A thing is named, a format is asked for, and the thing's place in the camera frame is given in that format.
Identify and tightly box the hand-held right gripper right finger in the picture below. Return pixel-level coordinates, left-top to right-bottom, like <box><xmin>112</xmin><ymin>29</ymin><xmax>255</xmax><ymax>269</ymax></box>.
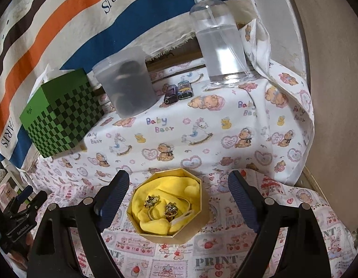
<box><xmin>228</xmin><ymin>170</ymin><xmax>331</xmax><ymax>278</ymax></box>

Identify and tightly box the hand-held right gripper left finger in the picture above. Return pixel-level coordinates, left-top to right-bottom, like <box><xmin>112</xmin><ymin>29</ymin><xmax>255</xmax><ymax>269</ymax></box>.
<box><xmin>27</xmin><ymin>170</ymin><xmax>130</xmax><ymax>278</ymax></box>

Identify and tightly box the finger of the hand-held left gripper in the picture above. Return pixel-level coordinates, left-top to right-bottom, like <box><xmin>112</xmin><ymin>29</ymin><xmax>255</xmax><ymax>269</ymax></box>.
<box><xmin>9</xmin><ymin>186</ymin><xmax>34</xmax><ymax>210</ymax></box>
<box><xmin>18</xmin><ymin>190</ymin><xmax>48</xmax><ymax>216</ymax></box>

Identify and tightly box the gold octagonal box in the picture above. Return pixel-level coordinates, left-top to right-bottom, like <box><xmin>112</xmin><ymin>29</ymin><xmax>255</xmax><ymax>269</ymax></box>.
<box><xmin>126</xmin><ymin>167</ymin><xmax>211</xmax><ymax>245</ymax></box>

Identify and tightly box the person's left hand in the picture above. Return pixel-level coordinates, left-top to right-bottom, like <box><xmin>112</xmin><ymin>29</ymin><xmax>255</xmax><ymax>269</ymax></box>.
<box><xmin>7</xmin><ymin>233</ymin><xmax>33</xmax><ymax>270</ymax></box>

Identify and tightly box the strawberry printed cloth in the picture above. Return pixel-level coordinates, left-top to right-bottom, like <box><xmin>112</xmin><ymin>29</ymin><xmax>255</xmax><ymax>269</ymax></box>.
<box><xmin>11</xmin><ymin>168</ymin><xmax>357</xmax><ymax>278</ymax></box>

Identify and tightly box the yellow cloth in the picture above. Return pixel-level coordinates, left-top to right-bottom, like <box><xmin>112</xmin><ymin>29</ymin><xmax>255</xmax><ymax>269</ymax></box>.
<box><xmin>131</xmin><ymin>174</ymin><xmax>201</xmax><ymax>235</ymax></box>

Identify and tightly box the bear printed white cloth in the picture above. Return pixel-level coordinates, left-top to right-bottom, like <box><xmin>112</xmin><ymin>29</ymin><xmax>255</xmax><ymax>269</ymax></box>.
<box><xmin>31</xmin><ymin>17</ymin><xmax>315</xmax><ymax>197</ymax></box>

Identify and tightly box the green checkered tissue box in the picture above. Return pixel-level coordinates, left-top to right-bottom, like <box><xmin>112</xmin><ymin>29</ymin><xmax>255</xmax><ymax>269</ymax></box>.
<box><xmin>19</xmin><ymin>68</ymin><xmax>106</xmax><ymax>159</ymax></box>

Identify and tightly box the white tissue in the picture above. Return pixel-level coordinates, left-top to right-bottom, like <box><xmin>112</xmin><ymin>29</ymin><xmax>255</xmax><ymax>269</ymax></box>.
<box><xmin>34</xmin><ymin>65</ymin><xmax>52</xmax><ymax>89</ymax></box>

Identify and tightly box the translucent plastic container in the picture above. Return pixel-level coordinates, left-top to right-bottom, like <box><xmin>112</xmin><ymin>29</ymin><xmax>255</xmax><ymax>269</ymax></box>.
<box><xmin>92</xmin><ymin>46</ymin><xmax>154</xmax><ymax>119</ymax></box>

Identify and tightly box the purple lighter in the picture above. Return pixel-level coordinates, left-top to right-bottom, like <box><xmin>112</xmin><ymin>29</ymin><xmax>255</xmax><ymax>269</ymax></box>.
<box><xmin>164</xmin><ymin>84</ymin><xmax>179</xmax><ymax>105</ymax></box>

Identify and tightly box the tan wooden board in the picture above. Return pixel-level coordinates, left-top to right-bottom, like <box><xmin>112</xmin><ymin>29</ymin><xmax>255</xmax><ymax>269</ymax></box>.
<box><xmin>280</xmin><ymin>0</ymin><xmax>358</xmax><ymax>238</ymax></box>

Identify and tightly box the clear spray bottle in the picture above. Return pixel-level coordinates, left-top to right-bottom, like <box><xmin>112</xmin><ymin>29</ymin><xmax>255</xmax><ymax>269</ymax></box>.
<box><xmin>188</xmin><ymin>0</ymin><xmax>251</xmax><ymax>88</ymax></box>

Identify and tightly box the striped cloth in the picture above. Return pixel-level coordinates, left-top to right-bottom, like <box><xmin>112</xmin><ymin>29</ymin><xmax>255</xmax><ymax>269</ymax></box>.
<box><xmin>0</xmin><ymin>0</ymin><xmax>234</xmax><ymax>169</ymax></box>

